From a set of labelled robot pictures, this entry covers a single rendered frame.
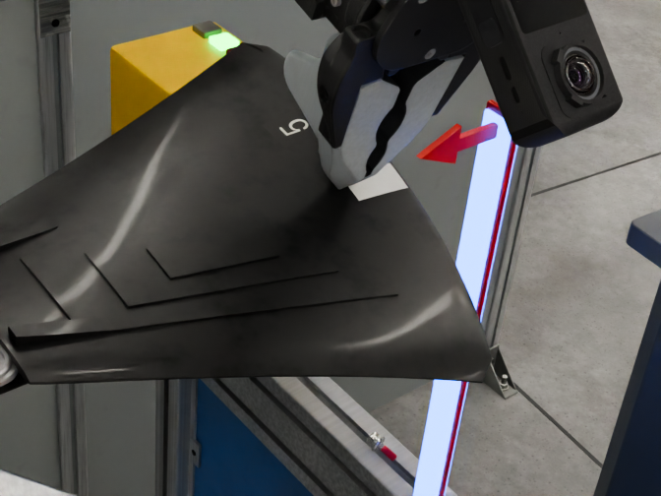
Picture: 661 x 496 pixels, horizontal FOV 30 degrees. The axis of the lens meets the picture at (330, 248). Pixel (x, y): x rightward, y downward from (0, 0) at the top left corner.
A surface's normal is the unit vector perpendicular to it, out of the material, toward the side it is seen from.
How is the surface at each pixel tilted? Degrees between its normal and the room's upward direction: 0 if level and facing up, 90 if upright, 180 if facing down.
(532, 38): 47
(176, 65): 0
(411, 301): 23
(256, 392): 90
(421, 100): 108
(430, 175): 90
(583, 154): 0
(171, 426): 90
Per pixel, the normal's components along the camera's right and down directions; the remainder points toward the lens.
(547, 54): 0.55, -0.19
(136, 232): 0.15, -0.73
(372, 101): 0.56, 0.73
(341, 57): -0.70, 0.16
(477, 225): -0.78, 0.31
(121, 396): 0.62, 0.51
